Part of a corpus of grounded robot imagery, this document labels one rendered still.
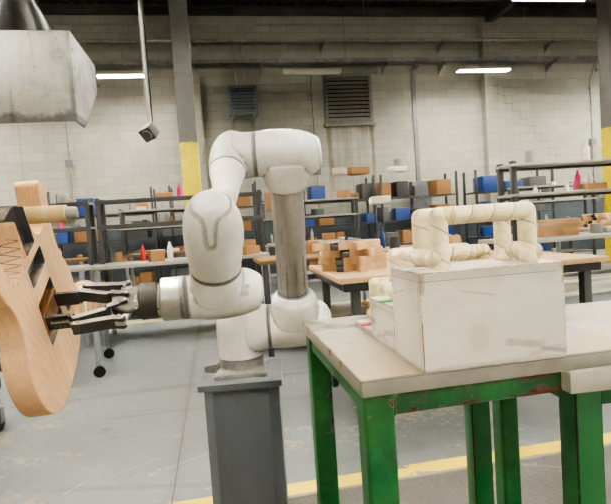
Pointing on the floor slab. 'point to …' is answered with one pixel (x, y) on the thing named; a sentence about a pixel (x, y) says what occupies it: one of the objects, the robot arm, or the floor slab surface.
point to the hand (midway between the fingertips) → (53, 310)
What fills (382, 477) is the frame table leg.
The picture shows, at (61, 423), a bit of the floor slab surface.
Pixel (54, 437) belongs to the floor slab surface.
